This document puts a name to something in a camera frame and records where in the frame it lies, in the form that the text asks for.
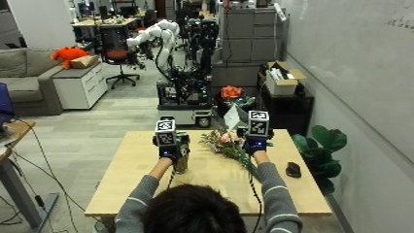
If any grey metal cabinet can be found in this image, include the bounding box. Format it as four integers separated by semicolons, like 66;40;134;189
219;7;287;64

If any right glove marker cube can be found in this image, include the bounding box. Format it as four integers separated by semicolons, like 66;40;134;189
247;110;270;140

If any orange flowers bunch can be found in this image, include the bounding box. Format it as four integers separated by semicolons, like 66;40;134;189
219;84;244;101

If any flower bouquet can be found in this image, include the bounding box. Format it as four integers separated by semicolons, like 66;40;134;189
198;127;262;183

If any wooden office desk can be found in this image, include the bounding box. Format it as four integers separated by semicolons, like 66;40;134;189
69;17;138;43

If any black office chair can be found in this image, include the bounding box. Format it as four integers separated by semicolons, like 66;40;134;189
98;24;142;90

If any white drawer cabinet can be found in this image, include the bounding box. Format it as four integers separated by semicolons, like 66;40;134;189
50;61;109;110

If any white cardboard box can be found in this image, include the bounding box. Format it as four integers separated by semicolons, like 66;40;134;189
263;61;307;96

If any person's right hand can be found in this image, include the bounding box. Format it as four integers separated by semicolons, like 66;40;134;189
235;126;275;157

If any green potted plant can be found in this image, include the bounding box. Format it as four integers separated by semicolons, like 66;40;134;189
290;124;348;197

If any brown glass vase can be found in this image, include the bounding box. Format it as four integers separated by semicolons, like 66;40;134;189
171;132;191;175

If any brown paper bag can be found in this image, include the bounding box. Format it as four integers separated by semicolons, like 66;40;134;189
69;54;101;70

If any glove marker cube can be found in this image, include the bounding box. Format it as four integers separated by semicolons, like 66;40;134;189
154;118;176;148
247;110;270;140

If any black glove cable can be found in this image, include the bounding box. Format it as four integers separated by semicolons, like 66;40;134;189
247;171;263;233
165;161;176;190

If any white paper sheet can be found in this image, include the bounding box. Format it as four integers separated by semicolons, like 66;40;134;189
222;103;243;132

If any wooden side desk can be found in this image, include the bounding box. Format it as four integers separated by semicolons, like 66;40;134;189
0;119;59;232

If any person's left hand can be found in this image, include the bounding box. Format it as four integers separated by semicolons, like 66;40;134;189
151;130;191;165

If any orange plush toy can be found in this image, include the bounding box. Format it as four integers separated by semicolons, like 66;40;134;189
49;47;89;70

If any black computer mouse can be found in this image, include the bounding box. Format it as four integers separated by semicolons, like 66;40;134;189
284;161;302;179

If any left glove marker cube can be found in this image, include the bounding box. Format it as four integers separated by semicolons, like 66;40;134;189
154;118;176;148

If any the person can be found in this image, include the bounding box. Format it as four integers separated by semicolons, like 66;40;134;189
114;149;303;233

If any grey sofa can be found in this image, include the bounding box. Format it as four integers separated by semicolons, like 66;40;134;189
0;47;66;117

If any black side cabinet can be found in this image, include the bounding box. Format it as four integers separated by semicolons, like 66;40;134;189
255;71;315;137

